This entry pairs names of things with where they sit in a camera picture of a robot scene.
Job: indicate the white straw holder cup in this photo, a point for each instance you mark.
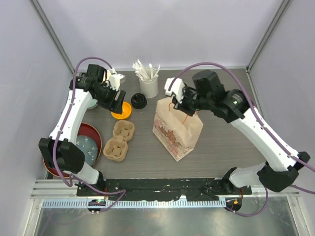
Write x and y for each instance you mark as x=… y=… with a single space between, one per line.
x=149 y=87

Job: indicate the cardboard cup carrier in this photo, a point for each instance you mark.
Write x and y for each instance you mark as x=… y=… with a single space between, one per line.
x=117 y=147

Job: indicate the brown paper bag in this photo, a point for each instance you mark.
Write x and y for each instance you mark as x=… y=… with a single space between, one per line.
x=177 y=131

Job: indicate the stack of black lids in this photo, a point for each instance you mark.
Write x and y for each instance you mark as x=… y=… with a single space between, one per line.
x=138 y=101

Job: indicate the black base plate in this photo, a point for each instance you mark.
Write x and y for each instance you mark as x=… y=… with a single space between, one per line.
x=171 y=189

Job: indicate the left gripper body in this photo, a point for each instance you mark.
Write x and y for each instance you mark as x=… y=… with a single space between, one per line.
x=106 y=97

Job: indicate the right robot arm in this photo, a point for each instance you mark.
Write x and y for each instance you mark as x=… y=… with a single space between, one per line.
x=282 y=163

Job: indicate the blue-grey plate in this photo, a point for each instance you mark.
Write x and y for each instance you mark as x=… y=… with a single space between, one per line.
x=89 y=147

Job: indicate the pale green bowl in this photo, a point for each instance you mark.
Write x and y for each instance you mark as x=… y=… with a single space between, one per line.
x=92 y=104

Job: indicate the orange bowl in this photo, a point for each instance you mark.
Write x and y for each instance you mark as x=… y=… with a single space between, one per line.
x=127 y=110

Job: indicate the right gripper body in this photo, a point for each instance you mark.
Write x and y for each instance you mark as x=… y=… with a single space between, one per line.
x=190 y=102

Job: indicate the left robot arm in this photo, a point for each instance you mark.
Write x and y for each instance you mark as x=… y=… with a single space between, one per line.
x=59 y=150

